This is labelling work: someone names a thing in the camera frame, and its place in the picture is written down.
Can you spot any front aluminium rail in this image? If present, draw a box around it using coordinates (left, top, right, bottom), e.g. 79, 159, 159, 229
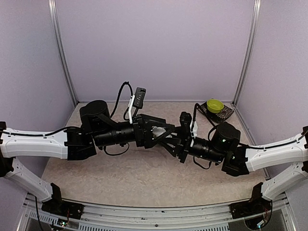
17, 194, 247, 231

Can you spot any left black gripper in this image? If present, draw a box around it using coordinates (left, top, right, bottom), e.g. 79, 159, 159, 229
93, 114, 176, 149

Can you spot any black patterned square plate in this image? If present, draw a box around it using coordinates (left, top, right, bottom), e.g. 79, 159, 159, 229
197, 102, 234, 124

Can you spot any right aluminium frame post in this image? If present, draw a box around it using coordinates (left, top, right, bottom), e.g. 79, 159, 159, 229
232, 0, 262, 104

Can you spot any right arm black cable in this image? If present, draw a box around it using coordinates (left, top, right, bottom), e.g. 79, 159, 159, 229
192, 103, 308, 170

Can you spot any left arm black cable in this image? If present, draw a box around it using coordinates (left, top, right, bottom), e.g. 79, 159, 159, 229
109, 81, 134, 118

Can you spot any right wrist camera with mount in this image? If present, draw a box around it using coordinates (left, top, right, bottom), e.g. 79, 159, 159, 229
180, 112, 198, 143

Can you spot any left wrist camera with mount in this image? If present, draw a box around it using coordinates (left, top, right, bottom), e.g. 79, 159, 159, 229
128, 87, 146, 124

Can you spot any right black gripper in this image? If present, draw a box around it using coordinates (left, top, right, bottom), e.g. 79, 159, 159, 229
160, 126, 225, 164

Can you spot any aluminium frame post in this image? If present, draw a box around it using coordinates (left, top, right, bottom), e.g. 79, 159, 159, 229
232, 0, 262, 104
48, 0, 79, 107

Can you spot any lime green bowl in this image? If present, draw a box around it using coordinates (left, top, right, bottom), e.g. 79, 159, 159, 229
206, 99, 224, 114

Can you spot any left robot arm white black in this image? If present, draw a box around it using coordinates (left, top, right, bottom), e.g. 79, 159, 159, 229
0, 100, 175, 214

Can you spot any left aluminium frame post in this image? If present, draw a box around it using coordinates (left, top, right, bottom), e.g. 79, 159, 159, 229
48, 0, 79, 107

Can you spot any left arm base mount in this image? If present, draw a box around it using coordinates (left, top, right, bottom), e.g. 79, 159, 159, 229
41, 199, 84, 220

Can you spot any small white pill bottle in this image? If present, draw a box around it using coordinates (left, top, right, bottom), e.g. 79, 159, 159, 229
152, 126, 168, 138

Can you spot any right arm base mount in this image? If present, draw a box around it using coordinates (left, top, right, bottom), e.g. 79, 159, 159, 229
230, 199, 272, 219

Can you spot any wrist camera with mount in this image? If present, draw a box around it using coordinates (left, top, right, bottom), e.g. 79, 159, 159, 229
180, 112, 198, 143
128, 87, 146, 124

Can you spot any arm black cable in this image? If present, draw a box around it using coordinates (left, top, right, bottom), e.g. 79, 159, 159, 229
192, 103, 308, 170
109, 81, 134, 118

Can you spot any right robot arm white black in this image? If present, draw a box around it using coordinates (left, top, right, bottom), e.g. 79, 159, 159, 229
160, 122, 308, 214

